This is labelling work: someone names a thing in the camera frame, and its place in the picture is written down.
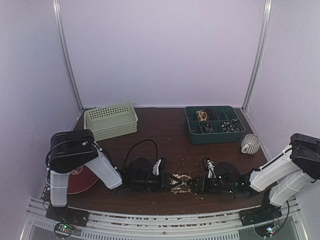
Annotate dark green compartment organizer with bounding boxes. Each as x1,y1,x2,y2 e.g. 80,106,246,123
184,105,246,144

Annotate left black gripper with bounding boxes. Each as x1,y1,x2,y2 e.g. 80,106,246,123
132,172,183,194

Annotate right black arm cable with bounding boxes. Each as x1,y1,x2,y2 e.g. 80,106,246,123
277,199,291,228

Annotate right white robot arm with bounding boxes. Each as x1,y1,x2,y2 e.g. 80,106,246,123
187,133,320,221

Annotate black white small clips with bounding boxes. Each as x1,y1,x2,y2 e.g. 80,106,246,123
220,119,245,133

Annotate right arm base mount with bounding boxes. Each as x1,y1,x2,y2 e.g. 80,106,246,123
239,189,282,238

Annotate aluminium frame post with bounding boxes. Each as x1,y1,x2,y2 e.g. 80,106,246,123
52,0,84,111
242,0,273,114

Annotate red round tray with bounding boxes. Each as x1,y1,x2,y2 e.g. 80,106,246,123
67,165,99,195

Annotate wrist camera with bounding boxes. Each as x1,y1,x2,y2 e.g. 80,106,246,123
152,157,167,176
202,157,216,179

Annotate tan rubber bands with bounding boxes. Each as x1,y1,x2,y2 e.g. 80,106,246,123
196,110,208,122

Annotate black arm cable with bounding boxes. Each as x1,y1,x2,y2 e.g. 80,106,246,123
123,139,159,168
277,199,291,228

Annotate patterned paisley necktie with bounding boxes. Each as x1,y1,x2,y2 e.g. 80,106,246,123
170,173,192,194

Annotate black hair ties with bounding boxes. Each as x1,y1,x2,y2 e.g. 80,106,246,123
204,107,219,119

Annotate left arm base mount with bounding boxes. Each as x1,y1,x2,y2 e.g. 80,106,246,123
45,203,90,240

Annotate left aluminium frame post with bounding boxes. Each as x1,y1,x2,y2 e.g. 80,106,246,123
52,0,84,111

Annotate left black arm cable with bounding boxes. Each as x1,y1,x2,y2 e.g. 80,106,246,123
123,139,159,168

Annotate front aluminium rail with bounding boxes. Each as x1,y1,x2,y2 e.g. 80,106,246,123
19,197,308,240

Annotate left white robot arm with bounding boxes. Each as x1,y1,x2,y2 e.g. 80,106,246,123
45,129,182,222

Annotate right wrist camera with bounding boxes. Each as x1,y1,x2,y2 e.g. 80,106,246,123
202,157,216,179

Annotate striped ceramic mug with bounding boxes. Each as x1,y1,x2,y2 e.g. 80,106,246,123
240,133,261,155

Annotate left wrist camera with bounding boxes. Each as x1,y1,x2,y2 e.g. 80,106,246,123
152,157,167,176

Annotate right aluminium frame post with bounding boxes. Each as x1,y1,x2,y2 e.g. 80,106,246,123
242,0,273,114

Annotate pale green plastic basket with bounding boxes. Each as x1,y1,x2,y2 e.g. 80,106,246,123
83,102,139,142

